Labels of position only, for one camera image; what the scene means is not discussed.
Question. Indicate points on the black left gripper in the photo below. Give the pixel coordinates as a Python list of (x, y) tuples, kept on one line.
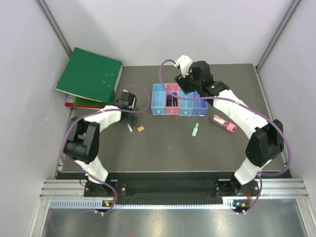
[(132, 120)]

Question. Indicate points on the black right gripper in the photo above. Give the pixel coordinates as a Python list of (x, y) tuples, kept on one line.
[(182, 81)]

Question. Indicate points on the white pencil orange tip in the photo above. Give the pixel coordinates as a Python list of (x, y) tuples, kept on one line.
[(130, 128)]

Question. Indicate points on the purple drawer box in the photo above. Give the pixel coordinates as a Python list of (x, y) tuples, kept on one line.
[(200, 108)]

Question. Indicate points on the light blue drawer box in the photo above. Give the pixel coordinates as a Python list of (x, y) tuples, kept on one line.
[(158, 100), (185, 106)]

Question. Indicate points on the small orange eraser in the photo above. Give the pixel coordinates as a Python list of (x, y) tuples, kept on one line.
[(141, 128)]

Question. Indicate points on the black highlighter blue cap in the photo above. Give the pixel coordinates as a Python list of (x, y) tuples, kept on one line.
[(174, 99)]

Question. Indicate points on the pink drawer box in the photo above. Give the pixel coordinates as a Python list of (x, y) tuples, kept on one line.
[(172, 87)]

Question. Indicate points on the black marker purple cap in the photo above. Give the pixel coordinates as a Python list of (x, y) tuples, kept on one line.
[(168, 101)]

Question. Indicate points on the green ring binder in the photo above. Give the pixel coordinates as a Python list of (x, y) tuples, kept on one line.
[(90, 76)]

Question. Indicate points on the red and green folder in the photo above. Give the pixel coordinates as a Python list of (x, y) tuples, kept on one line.
[(78, 102)]

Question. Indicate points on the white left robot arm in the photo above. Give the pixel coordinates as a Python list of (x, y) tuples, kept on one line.
[(82, 144)]

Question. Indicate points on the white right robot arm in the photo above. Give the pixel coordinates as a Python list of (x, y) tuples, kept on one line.
[(265, 142)]

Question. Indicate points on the colourful tube pink cap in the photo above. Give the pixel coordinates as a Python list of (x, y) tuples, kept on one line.
[(229, 126)]

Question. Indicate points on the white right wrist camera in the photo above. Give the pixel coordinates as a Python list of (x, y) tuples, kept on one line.
[(183, 63)]

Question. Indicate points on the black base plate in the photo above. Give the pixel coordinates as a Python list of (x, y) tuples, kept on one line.
[(207, 188)]

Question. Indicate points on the aluminium frame post right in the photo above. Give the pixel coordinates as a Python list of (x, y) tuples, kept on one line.
[(277, 34)]

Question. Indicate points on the aluminium frame post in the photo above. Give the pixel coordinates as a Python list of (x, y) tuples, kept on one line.
[(54, 26), (277, 34)]

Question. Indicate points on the aluminium frame post left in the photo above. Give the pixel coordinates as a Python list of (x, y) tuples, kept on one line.
[(54, 26)]

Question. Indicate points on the aluminium front rail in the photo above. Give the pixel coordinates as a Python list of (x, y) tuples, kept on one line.
[(268, 188)]

